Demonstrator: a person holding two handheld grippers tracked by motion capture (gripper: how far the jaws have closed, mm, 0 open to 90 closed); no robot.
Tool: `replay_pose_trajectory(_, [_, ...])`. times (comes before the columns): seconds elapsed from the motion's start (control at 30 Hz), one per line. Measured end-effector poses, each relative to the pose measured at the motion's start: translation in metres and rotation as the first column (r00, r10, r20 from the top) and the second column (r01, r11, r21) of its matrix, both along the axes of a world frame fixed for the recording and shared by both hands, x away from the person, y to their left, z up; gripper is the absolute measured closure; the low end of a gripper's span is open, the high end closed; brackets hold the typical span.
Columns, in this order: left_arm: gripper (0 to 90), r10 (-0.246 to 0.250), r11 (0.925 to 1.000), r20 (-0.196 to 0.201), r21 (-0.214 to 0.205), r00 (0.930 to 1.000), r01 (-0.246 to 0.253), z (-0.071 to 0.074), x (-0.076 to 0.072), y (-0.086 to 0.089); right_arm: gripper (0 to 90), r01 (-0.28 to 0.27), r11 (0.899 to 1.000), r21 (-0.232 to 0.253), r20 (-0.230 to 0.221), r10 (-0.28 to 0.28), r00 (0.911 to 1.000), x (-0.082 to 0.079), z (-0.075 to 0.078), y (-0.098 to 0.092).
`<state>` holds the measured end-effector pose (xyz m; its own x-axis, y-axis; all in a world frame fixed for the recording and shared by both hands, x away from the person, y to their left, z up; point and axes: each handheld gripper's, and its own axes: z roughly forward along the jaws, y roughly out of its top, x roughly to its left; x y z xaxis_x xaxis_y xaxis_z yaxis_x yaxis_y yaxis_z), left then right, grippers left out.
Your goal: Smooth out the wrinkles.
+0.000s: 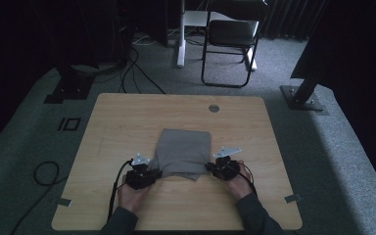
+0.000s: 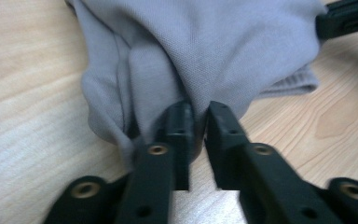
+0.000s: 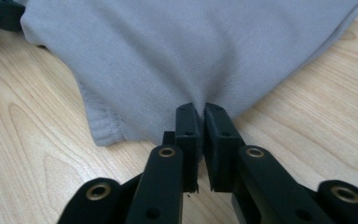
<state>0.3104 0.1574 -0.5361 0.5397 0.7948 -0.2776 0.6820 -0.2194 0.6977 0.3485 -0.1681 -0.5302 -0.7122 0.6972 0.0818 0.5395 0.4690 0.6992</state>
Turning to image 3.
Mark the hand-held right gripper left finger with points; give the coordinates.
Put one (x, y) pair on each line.
(188, 161)

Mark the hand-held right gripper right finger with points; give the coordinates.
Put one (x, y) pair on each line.
(222, 161)

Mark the grey printed t-shirt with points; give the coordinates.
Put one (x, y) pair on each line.
(167, 56)

